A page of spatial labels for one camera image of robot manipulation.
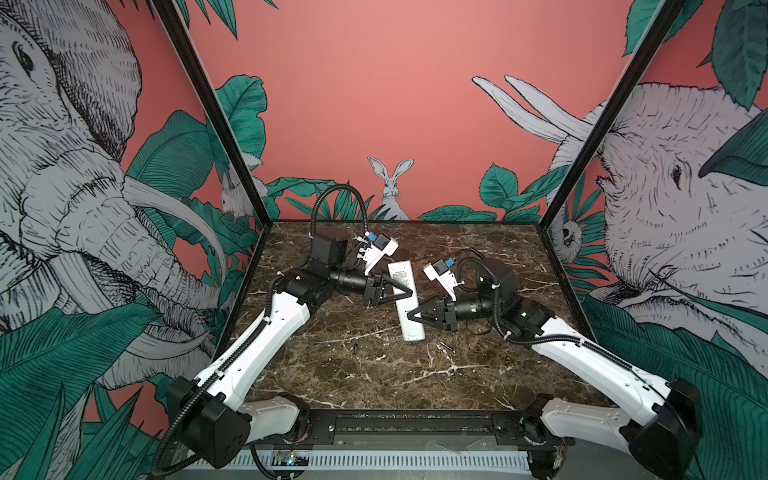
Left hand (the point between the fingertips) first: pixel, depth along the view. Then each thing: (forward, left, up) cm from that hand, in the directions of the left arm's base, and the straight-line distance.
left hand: (407, 291), depth 62 cm
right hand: (-4, -1, -4) cm, 6 cm away
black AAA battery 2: (0, -14, -33) cm, 36 cm away
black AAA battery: (+1, +14, -34) cm, 36 cm away
